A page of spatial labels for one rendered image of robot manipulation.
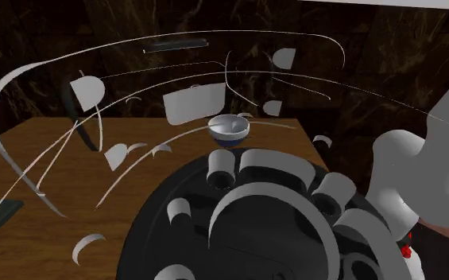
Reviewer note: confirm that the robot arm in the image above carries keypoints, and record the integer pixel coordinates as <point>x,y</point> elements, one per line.
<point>441,174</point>

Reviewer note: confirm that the brown wooden table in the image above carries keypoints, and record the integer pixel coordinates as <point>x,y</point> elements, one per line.
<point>22,166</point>

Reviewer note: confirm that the white bowl with blue base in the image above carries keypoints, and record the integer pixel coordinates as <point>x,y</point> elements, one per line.
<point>228,133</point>

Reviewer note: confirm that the dark green flat slab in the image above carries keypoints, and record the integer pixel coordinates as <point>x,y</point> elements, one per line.
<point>7,208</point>

